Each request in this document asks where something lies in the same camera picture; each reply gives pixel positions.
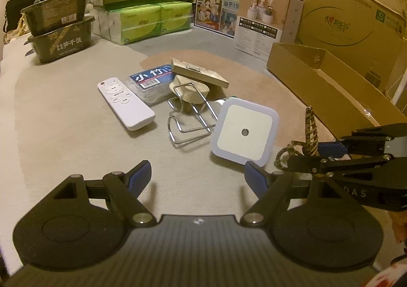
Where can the large cardboard box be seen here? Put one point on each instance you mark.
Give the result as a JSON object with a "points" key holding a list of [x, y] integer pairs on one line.
{"points": [[349, 13]]}

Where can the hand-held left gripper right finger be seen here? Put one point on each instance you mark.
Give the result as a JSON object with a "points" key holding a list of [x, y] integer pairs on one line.
{"points": [[254, 176]]}

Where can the white remote control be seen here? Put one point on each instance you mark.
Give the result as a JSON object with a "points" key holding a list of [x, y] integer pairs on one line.
{"points": [[127, 105]]}

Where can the white humidifier box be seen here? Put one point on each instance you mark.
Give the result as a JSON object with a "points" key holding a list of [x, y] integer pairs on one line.
{"points": [[260, 19]]}

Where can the green tissue pack bundle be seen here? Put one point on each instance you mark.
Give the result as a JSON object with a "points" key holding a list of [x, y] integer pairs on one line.
{"points": [[140, 23]]}

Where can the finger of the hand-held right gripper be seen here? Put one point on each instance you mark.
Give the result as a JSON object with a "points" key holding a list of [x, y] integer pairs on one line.
{"points": [[332, 148], [305, 164]]}

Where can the flat beige box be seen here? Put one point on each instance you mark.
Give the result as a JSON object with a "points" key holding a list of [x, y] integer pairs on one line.
{"points": [[203, 77]]}

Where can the dark food container gold print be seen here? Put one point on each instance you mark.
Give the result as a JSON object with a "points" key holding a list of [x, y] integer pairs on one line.
{"points": [[60, 42]]}

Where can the black bag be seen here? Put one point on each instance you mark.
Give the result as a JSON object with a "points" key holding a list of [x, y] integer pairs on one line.
{"points": [[19, 4]]}

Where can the dark food container paper label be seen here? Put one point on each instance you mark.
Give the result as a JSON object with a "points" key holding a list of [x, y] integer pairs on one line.
{"points": [[54, 12]]}

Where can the clear plastic box blue label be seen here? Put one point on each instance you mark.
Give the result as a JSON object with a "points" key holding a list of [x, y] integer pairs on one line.
{"points": [[149, 78]]}

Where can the white square night light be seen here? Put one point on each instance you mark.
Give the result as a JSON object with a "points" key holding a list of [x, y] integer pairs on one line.
{"points": [[235, 128]]}

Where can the beige plug adapter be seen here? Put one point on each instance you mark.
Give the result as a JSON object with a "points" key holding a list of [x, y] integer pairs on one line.
{"points": [[188, 95]]}

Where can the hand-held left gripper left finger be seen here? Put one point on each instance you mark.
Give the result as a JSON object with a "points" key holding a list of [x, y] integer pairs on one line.
{"points": [[140, 176]]}

